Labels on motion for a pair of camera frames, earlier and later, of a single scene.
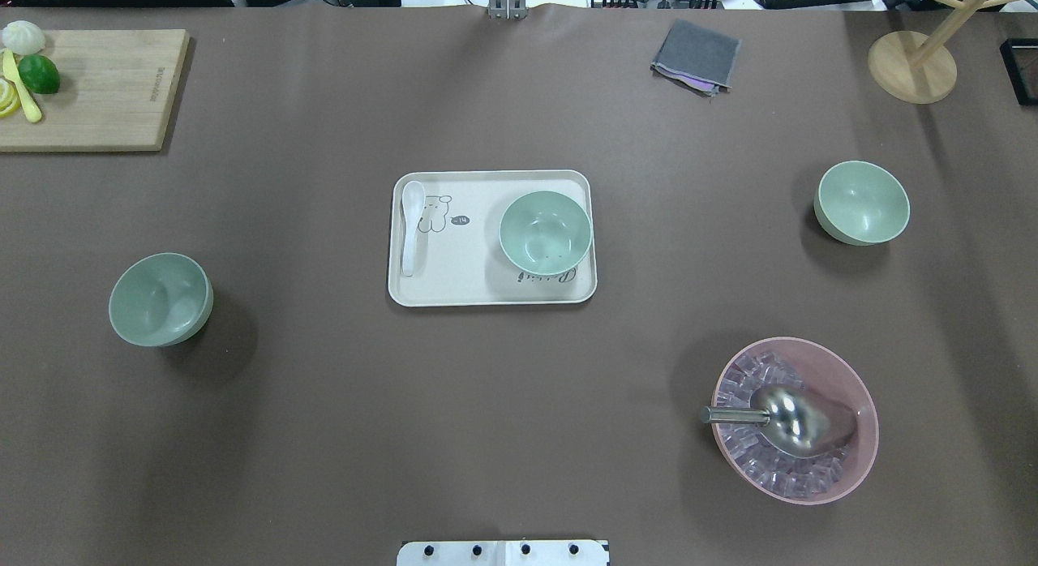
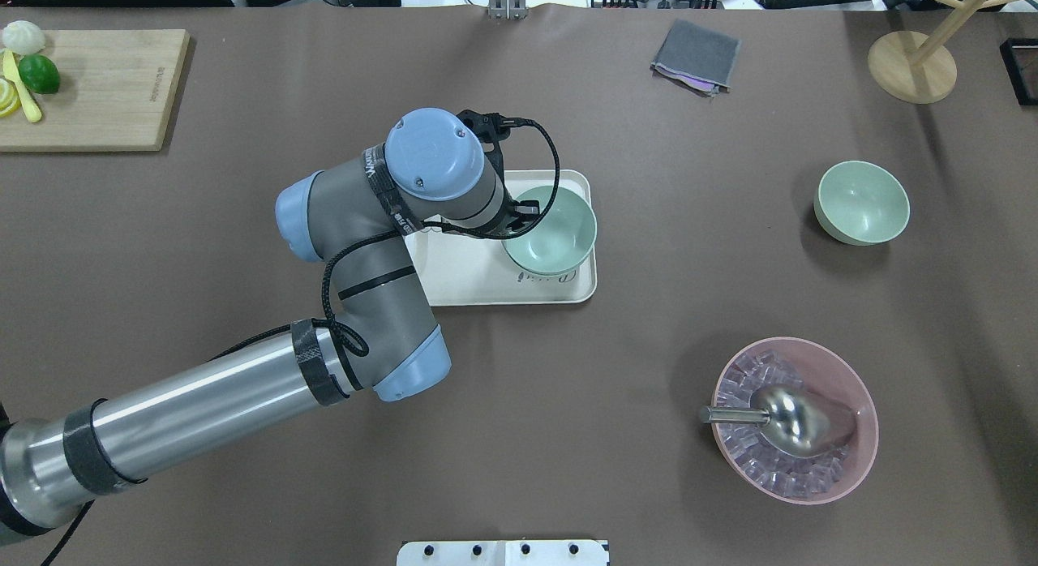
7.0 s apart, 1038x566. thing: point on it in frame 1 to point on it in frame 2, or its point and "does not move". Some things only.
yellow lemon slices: (10, 100) does not move
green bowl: (860, 203) does not move
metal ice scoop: (794, 422) does not move
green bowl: (161, 299) to (560, 239)
